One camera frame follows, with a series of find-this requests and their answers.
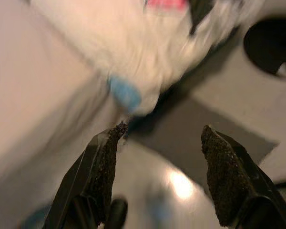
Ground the white cartoon print blanket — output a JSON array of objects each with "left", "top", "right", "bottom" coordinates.
[{"left": 31, "top": 0, "right": 265, "bottom": 117}]

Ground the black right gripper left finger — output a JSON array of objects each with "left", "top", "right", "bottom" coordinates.
[{"left": 45, "top": 121, "right": 128, "bottom": 229}]

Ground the beige bed mattress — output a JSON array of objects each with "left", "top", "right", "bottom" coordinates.
[{"left": 0, "top": 0, "right": 120, "bottom": 210}]

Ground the black round bin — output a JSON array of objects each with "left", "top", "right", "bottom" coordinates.
[{"left": 243, "top": 15, "right": 286, "bottom": 81}]

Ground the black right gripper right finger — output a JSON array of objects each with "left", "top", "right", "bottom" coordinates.
[{"left": 201, "top": 125, "right": 286, "bottom": 229}]

